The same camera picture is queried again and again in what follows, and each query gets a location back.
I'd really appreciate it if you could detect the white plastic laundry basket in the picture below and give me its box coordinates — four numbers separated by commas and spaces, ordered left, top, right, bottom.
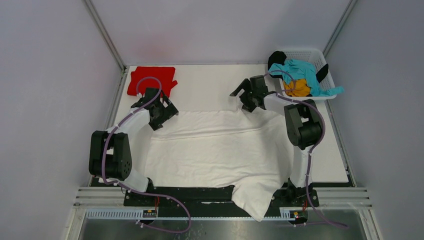
277, 48, 339, 102

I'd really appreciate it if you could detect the small circuit board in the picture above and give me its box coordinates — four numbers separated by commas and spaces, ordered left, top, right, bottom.
292, 210, 308, 220
142, 208, 158, 219

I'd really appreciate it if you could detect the right small circuit board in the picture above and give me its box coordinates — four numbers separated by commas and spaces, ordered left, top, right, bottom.
292, 210, 308, 220

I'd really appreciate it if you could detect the white slotted cable duct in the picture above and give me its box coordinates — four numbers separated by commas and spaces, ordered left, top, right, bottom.
85, 207, 296, 221

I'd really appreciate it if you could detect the white t shirt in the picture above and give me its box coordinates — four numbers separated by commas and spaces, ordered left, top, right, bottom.
140, 109, 293, 222

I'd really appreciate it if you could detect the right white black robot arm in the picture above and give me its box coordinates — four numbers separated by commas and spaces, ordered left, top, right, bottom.
230, 75, 326, 206

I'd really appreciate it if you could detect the light blue t shirt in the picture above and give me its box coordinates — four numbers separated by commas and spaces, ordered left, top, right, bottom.
268, 59, 344, 97

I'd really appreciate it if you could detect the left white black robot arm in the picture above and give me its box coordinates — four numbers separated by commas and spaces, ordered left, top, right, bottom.
88, 88, 179, 206

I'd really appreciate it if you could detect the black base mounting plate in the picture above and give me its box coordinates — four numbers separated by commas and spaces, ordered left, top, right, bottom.
123, 183, 319, 217

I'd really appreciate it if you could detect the yellow t shirt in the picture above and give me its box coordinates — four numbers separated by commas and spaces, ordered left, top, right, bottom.
282, 78, 312, 97

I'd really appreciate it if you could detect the black t shirt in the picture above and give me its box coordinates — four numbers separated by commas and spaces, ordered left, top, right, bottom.
267, 51, 329, 89

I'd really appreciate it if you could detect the folded red t shirt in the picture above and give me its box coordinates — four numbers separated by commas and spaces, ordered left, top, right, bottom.
126, 66, 178, 97

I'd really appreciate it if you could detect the left small circuit board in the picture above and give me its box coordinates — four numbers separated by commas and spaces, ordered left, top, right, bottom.
142, 208, 158, 219

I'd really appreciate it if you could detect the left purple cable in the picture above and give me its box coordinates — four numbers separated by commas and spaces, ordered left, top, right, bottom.
100, 76, 193, 235

